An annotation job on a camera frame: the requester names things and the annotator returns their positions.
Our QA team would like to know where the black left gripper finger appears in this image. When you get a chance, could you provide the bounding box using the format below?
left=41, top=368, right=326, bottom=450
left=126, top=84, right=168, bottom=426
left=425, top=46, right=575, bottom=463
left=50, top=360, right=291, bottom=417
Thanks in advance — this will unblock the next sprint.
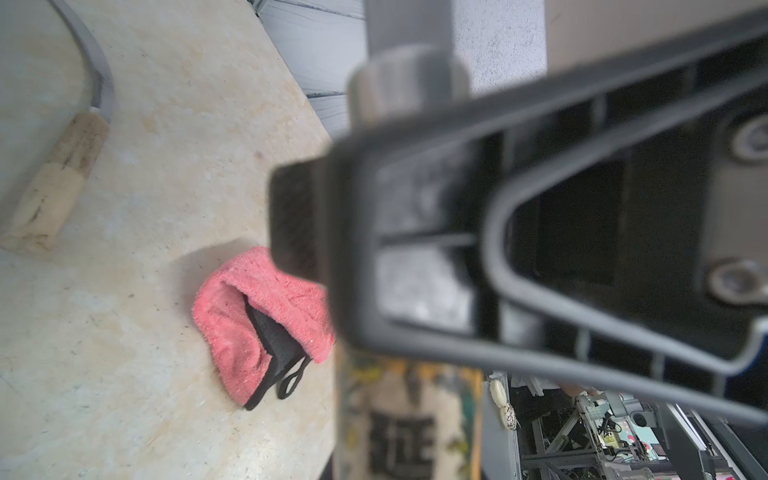
left=269, top=8, right=767, bottom=426

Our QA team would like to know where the small sickle wooden handle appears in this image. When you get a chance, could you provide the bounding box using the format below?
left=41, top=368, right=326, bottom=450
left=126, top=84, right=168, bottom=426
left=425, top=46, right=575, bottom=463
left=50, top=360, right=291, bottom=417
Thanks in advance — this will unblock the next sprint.
left=317, top=1, right=483, bottom=479
left=0, top=0, right=116, bottom=253

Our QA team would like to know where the pink fluffy rag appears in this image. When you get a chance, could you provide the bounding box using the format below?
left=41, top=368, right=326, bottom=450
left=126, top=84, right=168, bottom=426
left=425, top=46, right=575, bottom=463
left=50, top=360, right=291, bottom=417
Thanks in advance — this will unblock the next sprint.
left=192, top=246, right=335, bottom=410

